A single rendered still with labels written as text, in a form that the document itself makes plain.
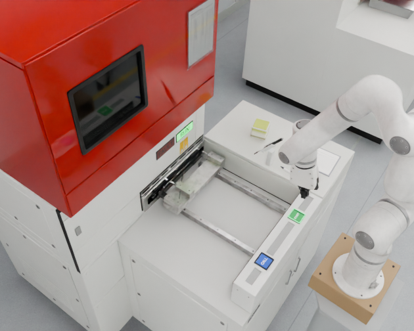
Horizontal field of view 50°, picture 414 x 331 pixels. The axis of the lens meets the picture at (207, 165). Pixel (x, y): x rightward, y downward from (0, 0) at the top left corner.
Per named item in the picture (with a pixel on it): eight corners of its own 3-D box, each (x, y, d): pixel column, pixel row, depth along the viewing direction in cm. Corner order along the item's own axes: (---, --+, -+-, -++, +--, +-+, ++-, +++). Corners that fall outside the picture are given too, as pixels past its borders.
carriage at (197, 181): (163, 206, 195) (162, 202, 193) (210, 159, 216) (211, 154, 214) (177, 215, 192) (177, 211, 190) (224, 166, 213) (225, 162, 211)
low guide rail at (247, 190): (198, 167, 216) (198, 163, 214) (200, 165, 217) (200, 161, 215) (288, 217, 197) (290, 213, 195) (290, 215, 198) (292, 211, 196)
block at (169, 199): (163, 201, 194) (163, 197, 191) (169, 196, 195) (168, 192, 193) (178, 210, 191) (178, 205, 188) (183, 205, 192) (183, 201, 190)
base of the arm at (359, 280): (393, 278, 168) (410, 252, 154) (363, 309, 159) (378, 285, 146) (352, 245, 177) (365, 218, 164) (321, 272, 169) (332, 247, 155)
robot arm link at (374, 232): (395, 251, 154) (420, 209, 137) (364, 283, 146) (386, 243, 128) (367, 229, 160) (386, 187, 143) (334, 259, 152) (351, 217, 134)
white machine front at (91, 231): (77, 270, 176) (55, 209, 147) (198, 154, 222) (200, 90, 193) (82, 275, 175) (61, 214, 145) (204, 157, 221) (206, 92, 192)
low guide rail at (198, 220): (162, 202, 201) (162, 198, 198) (165, 199, 202) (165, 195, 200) (257, 260, 182) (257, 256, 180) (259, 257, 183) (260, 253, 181)
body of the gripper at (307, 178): (286, 161, 159) (287, 184, 166) (313, 170, 154) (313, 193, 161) (296, 150, 163) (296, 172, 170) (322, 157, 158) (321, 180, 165)
